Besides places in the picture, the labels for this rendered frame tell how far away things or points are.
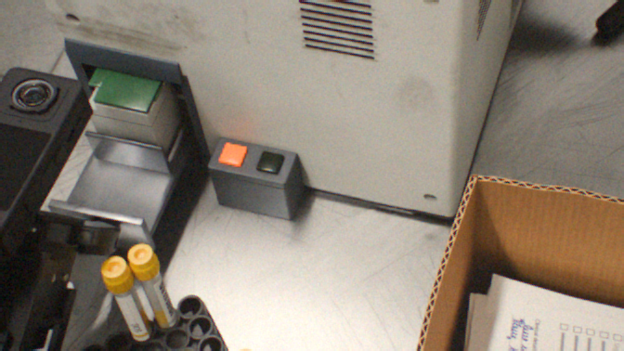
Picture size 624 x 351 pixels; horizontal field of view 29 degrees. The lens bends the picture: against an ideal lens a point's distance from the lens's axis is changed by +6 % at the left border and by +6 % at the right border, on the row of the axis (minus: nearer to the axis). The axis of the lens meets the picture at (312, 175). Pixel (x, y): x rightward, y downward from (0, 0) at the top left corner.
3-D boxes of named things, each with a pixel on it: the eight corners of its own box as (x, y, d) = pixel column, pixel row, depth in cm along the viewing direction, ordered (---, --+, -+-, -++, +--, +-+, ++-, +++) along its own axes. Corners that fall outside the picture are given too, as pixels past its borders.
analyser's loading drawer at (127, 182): (170, 21, 95) (155, -26, 91) (248, 37, 93) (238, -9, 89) (63, 235, 85) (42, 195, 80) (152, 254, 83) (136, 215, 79)
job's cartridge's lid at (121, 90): (105, 58, 83) (103, 53, 82) (170, 71, 82) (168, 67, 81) (83, 101, 81) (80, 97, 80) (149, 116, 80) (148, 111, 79)
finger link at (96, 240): (66, 245, 78) (-6, 243, 70) (72, 218, 78) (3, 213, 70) (135, 259, 77) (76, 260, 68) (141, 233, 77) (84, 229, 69)
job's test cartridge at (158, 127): (126, 111, 88) (105, 56, 83) (188, 124, 87) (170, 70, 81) (105, 154, 86) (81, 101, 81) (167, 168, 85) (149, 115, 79)
